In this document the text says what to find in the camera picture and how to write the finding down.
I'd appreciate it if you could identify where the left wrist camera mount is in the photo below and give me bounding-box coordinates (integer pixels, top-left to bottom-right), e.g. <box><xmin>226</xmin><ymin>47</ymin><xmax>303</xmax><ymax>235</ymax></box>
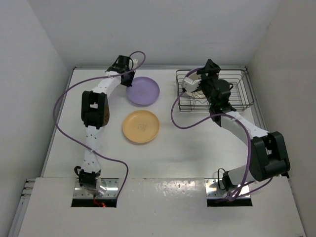
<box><xmin>129</xmin><ymin>58</ymin><xmax>138</xmax><ymax>69</ymax></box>

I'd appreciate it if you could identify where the cream plate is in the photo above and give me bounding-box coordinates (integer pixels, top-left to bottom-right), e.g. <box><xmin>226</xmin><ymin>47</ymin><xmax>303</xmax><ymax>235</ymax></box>
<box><xmin>182</xmin><ymin>74</ymin><xmax>205</xmax><ymax>98</ymax></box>

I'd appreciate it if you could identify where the metal base plate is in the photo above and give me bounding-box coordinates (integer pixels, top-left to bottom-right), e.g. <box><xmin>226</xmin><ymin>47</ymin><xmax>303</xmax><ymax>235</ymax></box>
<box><xmin>204</xmin><ymin>178</ymin><xmax>251</xmax><ymax>199</ymax></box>
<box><xmin>73</xmin><ymin>178</ymin><xmax>119</xmax><ymax>199</ymax></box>

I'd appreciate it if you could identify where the black cable at right base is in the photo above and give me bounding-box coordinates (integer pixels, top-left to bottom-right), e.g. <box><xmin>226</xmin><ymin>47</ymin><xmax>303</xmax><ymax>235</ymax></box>
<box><xmin>216</xmin><ymin>167</ymin><xmax>229</xmax><ymax>190</ymax></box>

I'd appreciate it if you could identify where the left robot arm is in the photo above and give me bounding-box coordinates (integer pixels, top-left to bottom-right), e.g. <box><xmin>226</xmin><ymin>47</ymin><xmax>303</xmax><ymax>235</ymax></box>
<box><xmin>75</xmin><ymin>55</ymin><xmax>138</xmax><ymax>196</ymax></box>

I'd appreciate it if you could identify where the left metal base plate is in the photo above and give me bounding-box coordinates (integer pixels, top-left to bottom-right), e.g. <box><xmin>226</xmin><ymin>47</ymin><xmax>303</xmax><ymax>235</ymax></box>
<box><xmin>73</xmin><ymin>178</ymin><xmax>119</xmax><ymax>199</ymax></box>

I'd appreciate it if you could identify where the purple plate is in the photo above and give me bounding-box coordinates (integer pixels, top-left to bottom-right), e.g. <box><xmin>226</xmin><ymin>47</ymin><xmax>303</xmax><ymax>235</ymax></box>
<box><xmin>126</xmin><ymin>77</ymin><xmax>160</xmax><ymax>106</ymax></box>
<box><xmin>184</xmin><ymin>68</ymin><xmax>202</xmax><ymax>81</ymax></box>

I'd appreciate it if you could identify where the wire dish rack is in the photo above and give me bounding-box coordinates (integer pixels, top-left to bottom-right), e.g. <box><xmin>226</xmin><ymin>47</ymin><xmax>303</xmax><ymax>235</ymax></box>
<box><xmin>177</xmin><ymin>68</ymin><xmax>254</xmax><ymax>113</ymax></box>

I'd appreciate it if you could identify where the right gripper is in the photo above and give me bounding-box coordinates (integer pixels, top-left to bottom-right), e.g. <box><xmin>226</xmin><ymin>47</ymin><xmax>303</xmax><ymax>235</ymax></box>
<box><xmin>194</xmin><ymin>59</ymin><xmax>221</xmax><ymax>107</ymax></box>

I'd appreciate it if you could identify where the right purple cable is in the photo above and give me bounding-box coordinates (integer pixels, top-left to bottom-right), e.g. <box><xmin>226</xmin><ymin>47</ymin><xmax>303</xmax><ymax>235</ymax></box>
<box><xmin>170</xmin><ymin>68</ymin><xmax>274</xmax><ymax>201</ymax></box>

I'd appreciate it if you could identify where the orange plate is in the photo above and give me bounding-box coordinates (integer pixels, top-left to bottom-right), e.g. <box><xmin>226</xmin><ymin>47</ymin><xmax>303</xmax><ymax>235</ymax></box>
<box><xmin>122</xmin><ymin>110</ymin><xmax>160</xmax><ymax>144</ymax></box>

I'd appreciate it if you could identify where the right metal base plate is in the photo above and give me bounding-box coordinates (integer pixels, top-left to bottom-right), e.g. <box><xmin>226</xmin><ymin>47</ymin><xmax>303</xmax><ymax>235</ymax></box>
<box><xmin>204</xmin><ymin>178</ymin><xmax>251</xmax><ymax>199</ymax></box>

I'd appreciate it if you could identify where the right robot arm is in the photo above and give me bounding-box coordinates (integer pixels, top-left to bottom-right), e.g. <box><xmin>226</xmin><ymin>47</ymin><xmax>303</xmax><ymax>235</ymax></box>
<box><xmin>197</xmin><ymin>59</ymin><xmax>290</xmax><ymax>201</ymax></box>

